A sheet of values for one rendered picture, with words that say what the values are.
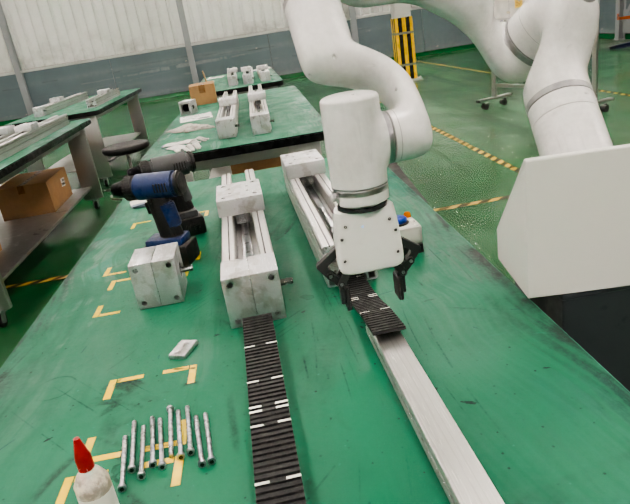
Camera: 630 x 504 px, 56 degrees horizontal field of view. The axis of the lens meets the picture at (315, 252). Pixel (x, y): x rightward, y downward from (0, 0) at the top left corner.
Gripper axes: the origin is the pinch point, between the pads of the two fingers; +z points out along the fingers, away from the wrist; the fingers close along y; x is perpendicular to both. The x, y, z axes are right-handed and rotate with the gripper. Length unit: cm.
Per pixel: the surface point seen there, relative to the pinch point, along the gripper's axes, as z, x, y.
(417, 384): 3.3, -21.3, 0.2
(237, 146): 7, 196, -18
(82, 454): -3.8, -31.0, -38.1
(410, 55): 39, 999, 308
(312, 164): -5, 77, 2
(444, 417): 3.3, -28.7, 1.2
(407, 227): 0.3, 28.1, 14.1
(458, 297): 6.3, 5.2, 15.8
